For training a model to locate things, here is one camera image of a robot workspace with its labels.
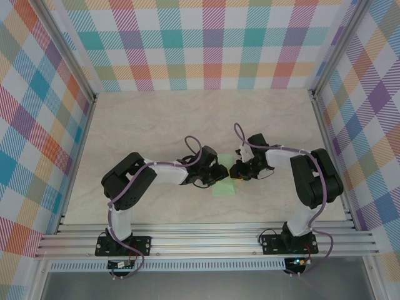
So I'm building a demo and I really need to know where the light green paper sheet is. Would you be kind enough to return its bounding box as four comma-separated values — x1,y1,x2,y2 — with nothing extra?
211,153,238,198

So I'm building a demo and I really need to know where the circuit board with green light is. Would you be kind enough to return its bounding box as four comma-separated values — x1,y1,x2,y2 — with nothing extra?
289,257,313,268

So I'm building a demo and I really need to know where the small black circuit board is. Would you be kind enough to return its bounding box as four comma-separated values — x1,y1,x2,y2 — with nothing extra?
107,261,136,270

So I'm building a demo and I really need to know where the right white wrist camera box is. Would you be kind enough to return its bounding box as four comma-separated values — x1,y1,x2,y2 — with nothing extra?
234,145,254,162

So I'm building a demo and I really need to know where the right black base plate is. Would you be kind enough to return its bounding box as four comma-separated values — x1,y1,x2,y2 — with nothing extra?
261,234,319,256

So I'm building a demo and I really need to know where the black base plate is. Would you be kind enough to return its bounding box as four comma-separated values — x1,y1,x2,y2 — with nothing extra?
95,236,153,258
261,234,319,256

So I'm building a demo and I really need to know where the aluminium mounting rail beam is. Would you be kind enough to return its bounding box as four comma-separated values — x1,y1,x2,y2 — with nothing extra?
33,221,381,259

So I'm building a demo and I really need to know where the aluminium table side rail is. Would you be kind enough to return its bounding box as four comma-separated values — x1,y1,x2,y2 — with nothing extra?
55,95,98,236
311,90,359,232

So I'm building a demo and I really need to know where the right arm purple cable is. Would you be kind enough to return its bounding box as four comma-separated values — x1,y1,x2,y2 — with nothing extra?
233,122,333,278

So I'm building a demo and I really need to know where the slotted grey cable duct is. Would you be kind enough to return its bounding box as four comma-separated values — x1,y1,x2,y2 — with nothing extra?
49,261,287,272

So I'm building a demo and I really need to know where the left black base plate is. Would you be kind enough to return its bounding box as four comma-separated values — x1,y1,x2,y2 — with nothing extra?
95,236,153,258

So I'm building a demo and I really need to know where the aluminium frame post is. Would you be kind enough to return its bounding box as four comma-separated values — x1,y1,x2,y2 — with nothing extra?
307,0,373,98
30,0,98,103

